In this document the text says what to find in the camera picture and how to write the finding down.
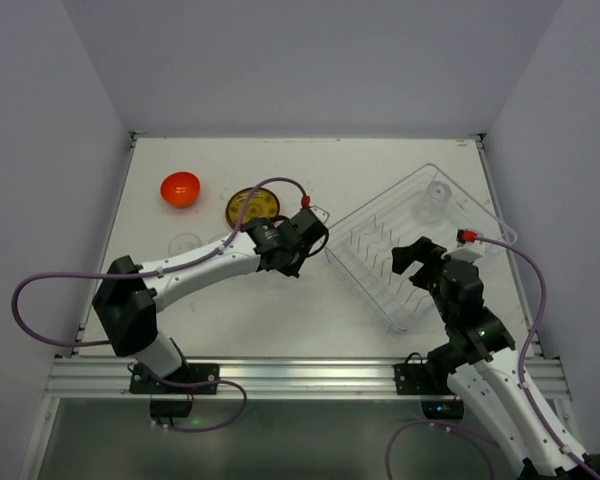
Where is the clear plastic cup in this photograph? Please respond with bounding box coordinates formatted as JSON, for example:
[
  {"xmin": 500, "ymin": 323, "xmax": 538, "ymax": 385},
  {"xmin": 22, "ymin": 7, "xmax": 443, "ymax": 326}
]
[
  {"xmin": 414, "ymin": 180, "xmax": 452, "ymax": 223},
  {"xmin": 208, "ymin": 234, "xmax": 229, "ymax": 245},
  {"xmin": 168, "ymin": 232, "xmax": 202, "ymax": 256}
]

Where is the dark olive plastic plate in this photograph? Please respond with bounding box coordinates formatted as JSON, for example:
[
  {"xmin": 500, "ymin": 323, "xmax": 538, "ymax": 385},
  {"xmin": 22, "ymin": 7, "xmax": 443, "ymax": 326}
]
[{"xmin": 225, "ymin": 188, "xmax": 280, "ymax": 228}]

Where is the orange plastic bowl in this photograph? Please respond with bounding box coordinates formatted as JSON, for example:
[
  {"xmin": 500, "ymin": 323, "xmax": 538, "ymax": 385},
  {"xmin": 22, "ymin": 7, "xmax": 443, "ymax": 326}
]
[{"xmin": 160, "ymin": 171, "xmax": 201, "ymax": 208}]

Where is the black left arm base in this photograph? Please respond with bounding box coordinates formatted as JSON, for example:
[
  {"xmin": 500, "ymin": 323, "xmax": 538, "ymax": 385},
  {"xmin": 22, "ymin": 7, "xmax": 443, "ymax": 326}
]
[{"xmin": 128, "ymin": 362, "xmax": 220, "ymax": 427}]

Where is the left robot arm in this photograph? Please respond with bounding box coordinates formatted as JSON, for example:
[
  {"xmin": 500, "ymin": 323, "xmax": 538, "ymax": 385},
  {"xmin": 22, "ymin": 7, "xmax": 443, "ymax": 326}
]
[{"xmin": 92, "ymin": 207, "xmax": 329, "ymax": 382}]

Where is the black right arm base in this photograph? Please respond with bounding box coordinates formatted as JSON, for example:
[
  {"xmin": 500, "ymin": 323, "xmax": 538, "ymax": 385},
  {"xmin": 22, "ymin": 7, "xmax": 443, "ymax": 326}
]
[{"xmin": 393, "ymin": 352, "xmax": 465, "ymax": 421}]

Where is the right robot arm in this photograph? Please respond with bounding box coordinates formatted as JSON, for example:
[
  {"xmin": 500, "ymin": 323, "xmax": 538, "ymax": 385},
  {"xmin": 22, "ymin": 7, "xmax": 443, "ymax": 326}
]
[{"xmin": 391, "ymin": 229, "xmax": 600, "ymax": 479}]

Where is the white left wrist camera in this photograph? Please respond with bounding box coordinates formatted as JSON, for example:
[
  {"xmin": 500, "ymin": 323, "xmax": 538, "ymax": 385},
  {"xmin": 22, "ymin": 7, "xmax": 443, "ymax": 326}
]
[{"xmin": 310, "ymin": 205, "xmax": 330, "ymax": 224}]

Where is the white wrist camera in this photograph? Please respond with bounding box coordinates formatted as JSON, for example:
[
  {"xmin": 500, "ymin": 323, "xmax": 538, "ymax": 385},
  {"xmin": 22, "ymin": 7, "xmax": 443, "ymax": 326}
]
[
  {"xmin": 310, "ymin": 205, "xmax": 330, "ymax": 224},
  {"xmin": 445, "ymin": 229, "xmax": 486, "ymax": 263}
]

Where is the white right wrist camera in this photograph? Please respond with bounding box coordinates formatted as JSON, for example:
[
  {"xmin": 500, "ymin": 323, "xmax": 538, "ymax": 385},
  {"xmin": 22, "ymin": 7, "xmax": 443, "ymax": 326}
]
[{"xmin": 445, "ymin": 229, "xmax": 486, "ymax": 263}]

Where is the white wire dish rack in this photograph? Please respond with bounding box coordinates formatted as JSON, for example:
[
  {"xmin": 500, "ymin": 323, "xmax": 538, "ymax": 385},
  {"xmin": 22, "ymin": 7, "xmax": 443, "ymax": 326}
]
[{"xmin": 325, "ymin": 163, "xmax": 517, "ymax": 333}]

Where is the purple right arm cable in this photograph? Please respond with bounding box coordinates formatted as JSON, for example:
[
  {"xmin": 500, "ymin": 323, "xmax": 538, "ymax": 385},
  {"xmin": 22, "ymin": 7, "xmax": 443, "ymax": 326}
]
[{"xmin": 383, "ymin": 229, "xmax": 600, "ymax": 480}]

